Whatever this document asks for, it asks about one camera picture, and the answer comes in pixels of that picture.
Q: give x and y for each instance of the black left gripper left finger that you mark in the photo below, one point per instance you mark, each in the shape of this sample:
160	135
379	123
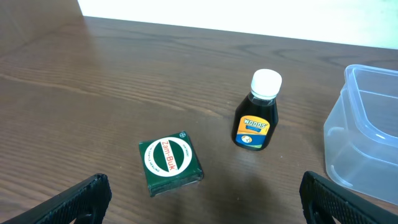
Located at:
85	202

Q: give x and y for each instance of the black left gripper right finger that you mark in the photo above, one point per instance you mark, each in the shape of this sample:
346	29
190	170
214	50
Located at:
326	202

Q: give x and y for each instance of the clear plastic container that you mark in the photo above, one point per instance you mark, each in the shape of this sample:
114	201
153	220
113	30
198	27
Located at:
360	133

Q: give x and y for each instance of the green Zam-Buk ointment box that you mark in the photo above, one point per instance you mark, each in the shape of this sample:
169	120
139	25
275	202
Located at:
169	163

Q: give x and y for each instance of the dark Woods syrup bottle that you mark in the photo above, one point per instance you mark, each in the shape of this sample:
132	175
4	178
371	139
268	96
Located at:
256	117

